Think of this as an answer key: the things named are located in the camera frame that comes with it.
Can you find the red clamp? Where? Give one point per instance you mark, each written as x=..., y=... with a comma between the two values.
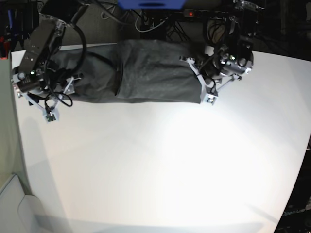
x=4, y=48

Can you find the white camera bracket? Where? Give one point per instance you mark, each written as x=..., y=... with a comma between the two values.
x=210, y=86
x=48, y=103

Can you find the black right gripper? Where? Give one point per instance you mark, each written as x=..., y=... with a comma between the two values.
x=57, y=80

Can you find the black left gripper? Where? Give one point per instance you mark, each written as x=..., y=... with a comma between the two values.
x=211, y=70

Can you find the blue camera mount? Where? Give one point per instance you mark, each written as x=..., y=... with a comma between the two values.
x=151, y=4

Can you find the black power strip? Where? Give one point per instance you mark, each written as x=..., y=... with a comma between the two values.
x=191, y=13

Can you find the black equipment rack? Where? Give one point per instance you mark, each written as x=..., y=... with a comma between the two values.
x=21, y=17

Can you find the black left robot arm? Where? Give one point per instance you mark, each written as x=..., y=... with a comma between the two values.
x=233, y=53

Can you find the dark grey t-shirt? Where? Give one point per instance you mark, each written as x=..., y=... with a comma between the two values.
x=136, y=71

